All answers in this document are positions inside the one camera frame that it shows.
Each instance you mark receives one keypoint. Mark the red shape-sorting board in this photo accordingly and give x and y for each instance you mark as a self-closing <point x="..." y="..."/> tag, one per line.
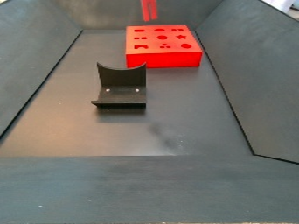
<point x="161" y="46"/>

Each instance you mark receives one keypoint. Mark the red double-square peg block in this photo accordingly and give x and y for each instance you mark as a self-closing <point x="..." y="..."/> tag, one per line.
<point x="148" y="9"/>

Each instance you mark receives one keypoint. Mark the black curved holder bracket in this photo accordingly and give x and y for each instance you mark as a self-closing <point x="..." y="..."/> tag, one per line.
<point x="121" y="87"/>

